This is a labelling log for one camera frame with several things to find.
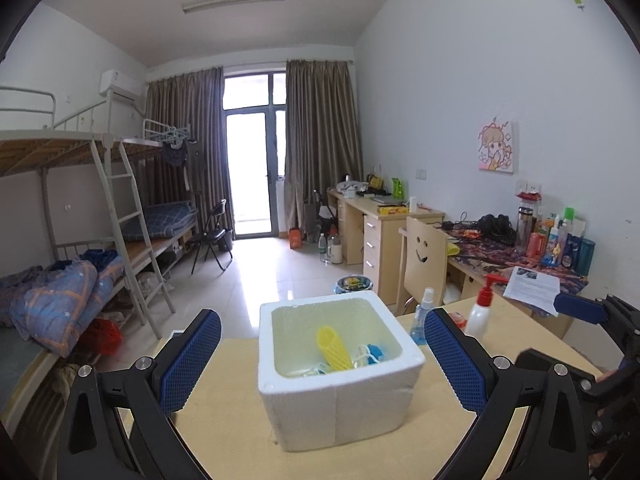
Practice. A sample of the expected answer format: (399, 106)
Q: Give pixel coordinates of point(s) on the yellow sponge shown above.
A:
(335, 347)

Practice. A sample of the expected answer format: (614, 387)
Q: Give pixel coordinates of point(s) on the grey metal bunk bed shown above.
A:
(30, 150)
(155, 132)

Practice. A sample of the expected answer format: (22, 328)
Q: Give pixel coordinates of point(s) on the white plastic jug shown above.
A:
(336, 251)

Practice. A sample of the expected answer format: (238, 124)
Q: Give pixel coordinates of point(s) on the black headphones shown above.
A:
(495, 227)

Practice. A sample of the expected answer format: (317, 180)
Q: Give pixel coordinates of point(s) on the white pot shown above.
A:
(350, 189)

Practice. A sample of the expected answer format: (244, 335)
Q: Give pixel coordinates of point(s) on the white foam box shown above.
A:
(340, 410)

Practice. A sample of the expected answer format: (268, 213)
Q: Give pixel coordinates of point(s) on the blue spray bottle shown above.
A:
(420, 317)

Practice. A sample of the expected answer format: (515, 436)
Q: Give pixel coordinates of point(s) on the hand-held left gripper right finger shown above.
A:
(452, 360)

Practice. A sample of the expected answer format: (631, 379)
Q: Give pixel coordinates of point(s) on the wooden smiley face chair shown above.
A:
(425, 255)

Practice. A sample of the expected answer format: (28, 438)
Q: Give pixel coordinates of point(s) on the clear water bottle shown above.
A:
(322, 249)

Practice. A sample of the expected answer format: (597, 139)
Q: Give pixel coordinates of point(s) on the printed paper sheet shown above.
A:
(530, 290)

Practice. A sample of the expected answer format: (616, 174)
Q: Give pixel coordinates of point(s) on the black folding chair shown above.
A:
(212, 235)

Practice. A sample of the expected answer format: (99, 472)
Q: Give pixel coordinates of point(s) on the orange bag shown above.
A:
(295, 238)

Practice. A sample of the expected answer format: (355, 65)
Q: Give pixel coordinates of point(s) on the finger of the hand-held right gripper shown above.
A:
(580, 307)
(532, 359)

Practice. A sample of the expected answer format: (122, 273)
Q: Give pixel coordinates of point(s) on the blue orange plaid quilt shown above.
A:
(60, 295)

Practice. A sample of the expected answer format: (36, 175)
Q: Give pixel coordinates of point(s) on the folded blue plaid quilt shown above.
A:
(160, 220)

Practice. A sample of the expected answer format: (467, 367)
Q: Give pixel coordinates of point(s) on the white paper cup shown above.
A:
(414, 204)

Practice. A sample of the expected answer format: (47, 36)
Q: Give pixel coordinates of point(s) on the dark hanging clothes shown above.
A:
(175, 157)

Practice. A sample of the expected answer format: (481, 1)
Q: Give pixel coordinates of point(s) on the white lotion pump bottle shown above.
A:
(480, 317)

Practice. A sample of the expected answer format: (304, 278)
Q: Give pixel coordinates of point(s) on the printed desk mat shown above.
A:
(480, 260)

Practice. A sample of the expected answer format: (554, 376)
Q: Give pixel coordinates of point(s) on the ceiling tube light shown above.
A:
(234, 1)

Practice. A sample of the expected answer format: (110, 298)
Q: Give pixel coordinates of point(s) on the blue face mask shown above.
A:
(376, 351)

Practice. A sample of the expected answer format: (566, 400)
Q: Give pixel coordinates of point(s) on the wooden desk with mat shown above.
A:
(475, 285)

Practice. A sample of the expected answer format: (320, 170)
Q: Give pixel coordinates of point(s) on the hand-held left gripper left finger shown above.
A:
(192, 355)

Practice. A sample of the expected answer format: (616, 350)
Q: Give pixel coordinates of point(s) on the cartoon wall poster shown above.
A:
(496, 146)

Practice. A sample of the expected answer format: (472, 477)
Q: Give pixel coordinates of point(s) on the double wall socket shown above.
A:
(529, 186)

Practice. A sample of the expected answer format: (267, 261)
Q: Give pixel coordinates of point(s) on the green snack bag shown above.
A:
(397, 187)

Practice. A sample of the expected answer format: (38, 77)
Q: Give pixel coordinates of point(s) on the glass balcony door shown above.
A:
(252, 170)

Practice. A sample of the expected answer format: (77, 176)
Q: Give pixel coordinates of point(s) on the small red packet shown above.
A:
(456, 319)

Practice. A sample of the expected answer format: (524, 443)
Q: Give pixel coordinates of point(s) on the round trash bin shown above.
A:
(354, 285)

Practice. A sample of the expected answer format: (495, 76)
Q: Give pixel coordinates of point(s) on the red plastic bag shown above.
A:
(102, 336)

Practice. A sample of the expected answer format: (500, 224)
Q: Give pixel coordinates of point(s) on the brown curtain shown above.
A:
(322, 135)
(200, 110)

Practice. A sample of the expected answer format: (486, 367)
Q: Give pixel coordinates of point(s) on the white air conditioner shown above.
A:
(120, 85)

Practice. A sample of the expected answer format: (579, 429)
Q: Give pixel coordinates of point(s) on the wooden desk with drawers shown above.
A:
(377, 240)

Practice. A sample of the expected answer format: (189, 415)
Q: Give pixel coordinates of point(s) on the group of toiletry bottles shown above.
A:
(555, 245)

